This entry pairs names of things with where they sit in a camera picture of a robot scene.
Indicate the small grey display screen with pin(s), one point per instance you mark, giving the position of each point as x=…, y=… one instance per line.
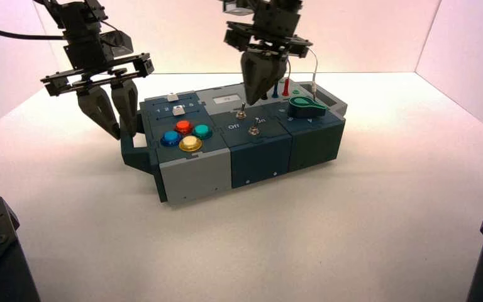
x=226, y=99

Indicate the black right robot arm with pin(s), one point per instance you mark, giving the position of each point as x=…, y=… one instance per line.
x=285, y=3

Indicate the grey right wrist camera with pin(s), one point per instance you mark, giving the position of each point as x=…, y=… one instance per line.
x=237, y=6

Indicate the yellow round push button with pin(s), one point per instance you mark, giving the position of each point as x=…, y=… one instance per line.
x=190, y=144

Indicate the teal round push button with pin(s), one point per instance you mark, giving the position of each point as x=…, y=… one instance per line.
x=202, y=131

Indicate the white slider key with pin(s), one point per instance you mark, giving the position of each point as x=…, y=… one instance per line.
x=178, y=110
x=173, y=97

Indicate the orange round push button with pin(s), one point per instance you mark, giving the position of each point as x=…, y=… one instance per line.
x=183, y=126

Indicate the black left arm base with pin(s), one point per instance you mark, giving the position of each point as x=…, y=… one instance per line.
x=0, y=258

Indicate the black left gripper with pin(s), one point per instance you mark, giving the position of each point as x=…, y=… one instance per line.
x=85, y=52

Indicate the metal toggle switch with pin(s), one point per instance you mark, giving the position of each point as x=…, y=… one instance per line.
x=240, y=112
x=254, y=128

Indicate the red banana plug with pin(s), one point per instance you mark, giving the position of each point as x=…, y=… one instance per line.
x=286, y=88

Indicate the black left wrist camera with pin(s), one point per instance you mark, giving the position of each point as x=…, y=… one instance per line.
x=118, y=41

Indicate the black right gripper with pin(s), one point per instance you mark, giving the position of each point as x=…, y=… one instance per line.
x=275, y=23

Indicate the blue banana plug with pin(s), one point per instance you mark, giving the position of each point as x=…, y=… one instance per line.
x=275, y=91

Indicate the green rotary knob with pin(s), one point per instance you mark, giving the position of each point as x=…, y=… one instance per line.
x=306, y=107

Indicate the white banana plug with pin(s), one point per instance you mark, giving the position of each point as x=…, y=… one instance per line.
x=315, y=88

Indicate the blue round push button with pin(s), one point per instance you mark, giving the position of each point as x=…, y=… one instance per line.
x=170, y=138

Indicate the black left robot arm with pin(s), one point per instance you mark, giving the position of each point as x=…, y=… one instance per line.
x=77, y=14

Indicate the blue grey control box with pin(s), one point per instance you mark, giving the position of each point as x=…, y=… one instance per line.
x=195, y=171

